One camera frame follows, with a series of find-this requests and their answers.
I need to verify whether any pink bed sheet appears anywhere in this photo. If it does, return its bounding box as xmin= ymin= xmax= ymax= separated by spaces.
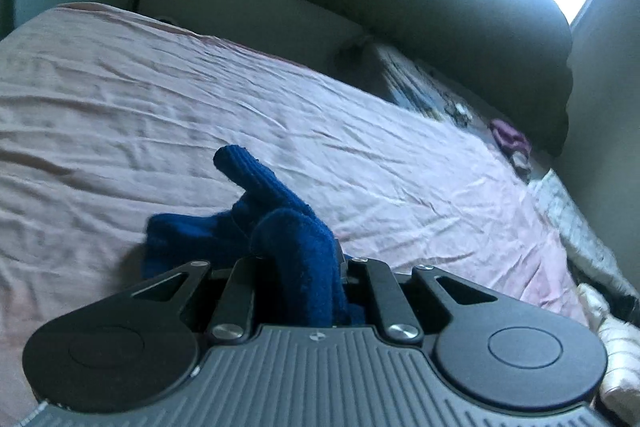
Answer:
xmin=0 ymin=4 xmax=591 ymax=427

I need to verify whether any dark olive cloth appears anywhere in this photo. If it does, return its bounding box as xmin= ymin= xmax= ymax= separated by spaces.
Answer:
xmin=292 ymin=0 xmax=573 ymax=158

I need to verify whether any blue knitted glove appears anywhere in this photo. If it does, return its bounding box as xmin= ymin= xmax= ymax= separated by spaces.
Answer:
xmin=141 ymin=145 xmax=373 ymax=328

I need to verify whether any patterned dark cloth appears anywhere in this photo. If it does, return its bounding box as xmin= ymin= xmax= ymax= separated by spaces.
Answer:
xmin=372 ymin=44 xmax=481 ymax=128

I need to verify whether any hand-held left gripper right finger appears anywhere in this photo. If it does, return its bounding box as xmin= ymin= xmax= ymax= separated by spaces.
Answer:
xmin=342 ymin=257 xmax=503 ymax=344

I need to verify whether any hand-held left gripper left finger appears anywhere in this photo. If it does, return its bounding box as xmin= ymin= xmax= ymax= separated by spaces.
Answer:
xmin=119 ymin=257 xmax=262 ymax=344

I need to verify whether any cream cloth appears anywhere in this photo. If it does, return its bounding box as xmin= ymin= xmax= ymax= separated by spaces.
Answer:
xmin=575 ymin=282 xmax=640 ymax=413

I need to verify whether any white quilt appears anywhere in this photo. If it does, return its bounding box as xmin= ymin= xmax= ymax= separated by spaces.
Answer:
xmin=530 ymin=169 xmax=640 ymax=303

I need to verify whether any purple cloth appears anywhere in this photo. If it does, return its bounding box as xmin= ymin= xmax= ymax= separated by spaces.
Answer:
xmin=489 ymin=118 xmax=528 ymax=152

